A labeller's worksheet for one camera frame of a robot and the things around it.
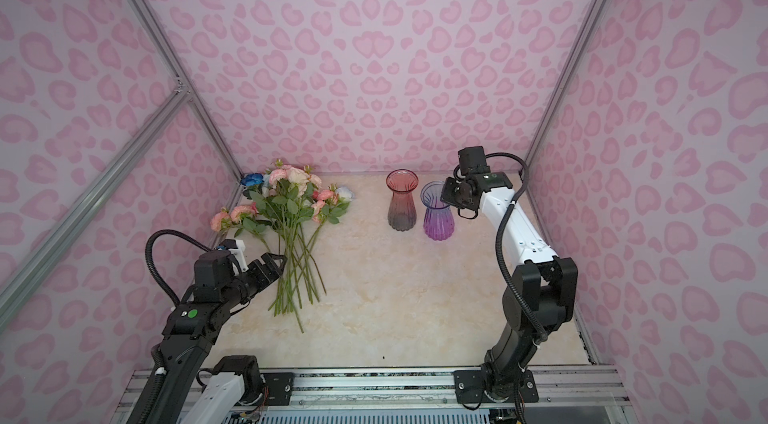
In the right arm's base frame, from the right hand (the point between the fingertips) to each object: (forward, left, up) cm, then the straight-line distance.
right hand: (450, 192), depth 86 cm
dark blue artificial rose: (+13, +66, -9) cm, 68 cm away
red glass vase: (+1, +14, -11) cm, 18 cm away
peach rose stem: (+16, +45, -12) cm, 50 cm away
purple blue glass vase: (-3, +3, -10) cm, 11 cm away
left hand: (-21, +46, -3) cm, 50 cm away
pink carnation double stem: (+4, +53, -13) cm, 54 cm away
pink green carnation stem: (+3, +68, -17) cm, 70 cm away
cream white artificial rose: (+13, +50, -9) cm, 52 cm away
